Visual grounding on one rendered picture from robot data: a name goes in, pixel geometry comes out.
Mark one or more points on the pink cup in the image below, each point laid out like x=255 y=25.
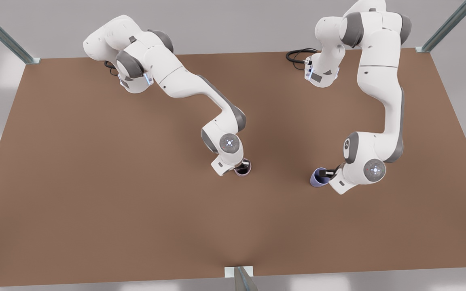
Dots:
x=242 y=171

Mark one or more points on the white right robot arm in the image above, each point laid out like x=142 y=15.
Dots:
x=176 y=79

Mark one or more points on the purple cup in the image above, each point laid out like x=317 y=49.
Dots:
x=318 y=178

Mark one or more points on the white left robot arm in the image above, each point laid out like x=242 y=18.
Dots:
x=382 y=81

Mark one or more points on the silver frame post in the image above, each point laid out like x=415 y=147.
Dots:
x=242 y=279
x=2 y=34
x=447 y=26

